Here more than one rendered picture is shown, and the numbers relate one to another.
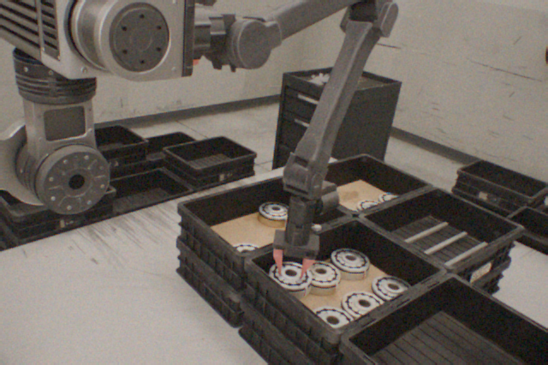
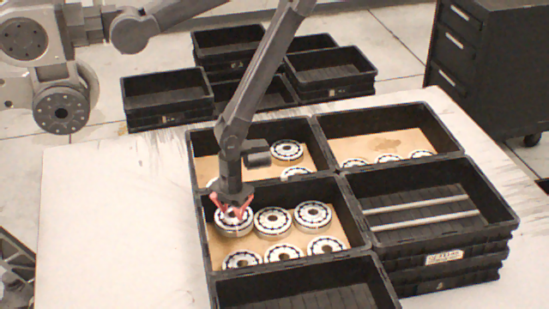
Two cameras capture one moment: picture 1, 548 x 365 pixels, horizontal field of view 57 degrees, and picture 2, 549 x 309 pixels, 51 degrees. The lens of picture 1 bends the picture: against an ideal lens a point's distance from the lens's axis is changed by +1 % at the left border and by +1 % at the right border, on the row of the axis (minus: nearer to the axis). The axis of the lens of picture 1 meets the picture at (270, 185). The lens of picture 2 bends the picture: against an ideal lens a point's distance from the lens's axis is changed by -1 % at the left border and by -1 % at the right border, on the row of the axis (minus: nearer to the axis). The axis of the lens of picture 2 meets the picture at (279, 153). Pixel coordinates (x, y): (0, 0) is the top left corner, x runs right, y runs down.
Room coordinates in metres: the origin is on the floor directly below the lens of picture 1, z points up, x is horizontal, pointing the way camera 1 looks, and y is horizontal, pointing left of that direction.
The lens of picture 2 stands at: (0.07, -0.74, 1.94)
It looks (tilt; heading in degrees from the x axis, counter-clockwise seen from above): 37 degrees down; 30
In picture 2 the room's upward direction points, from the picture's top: straight up
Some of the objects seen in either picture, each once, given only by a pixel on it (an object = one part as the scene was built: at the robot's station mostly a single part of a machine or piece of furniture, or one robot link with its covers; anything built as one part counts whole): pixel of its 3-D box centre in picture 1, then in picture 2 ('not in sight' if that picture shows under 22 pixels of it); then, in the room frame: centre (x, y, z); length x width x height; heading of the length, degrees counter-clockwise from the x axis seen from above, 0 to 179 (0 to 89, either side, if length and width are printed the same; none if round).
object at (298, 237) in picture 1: (297, 232); (231, 181); (0.96, -0.07, 1.01); 0.10 x 0.07 x 0.07; 88
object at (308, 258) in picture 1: (298, 259); (235, 204); (0.96, -0.08, 0.94); 0.07 x 0.07 x 0.09; 88
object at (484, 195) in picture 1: (491, 213); not in sight; (2.48, -1.23, 0.37); 0.40 x 0.30 x 0.45; 47
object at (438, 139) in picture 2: (357, 197); (383, 148); (1.47, -0.29, 0.87); 0.40 x 0.30 x 0.11; 133
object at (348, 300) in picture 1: (363, 305); (284, 258); (0.93, -0.25, 0.86); 0.10 x 0.10 x 0.01
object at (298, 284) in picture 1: (290, 275); (233, 215); (0.96, -0.07, 0.89); 0.10 x 0.10 x 0.01
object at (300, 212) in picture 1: (303, 207); (232, 161); (0.97, -0.08, 1.07); 0.07 x 0.06 x 0.07; 137
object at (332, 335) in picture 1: (346, 268); (279, 222); (0.98, -0.20, 0.92); 0.40 x 0.30 x 0.02; 133
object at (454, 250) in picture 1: (436, 240); (422, 213); (1.25, -0.49, 0.87); 0.40 x 0.30 x 0.11; 133
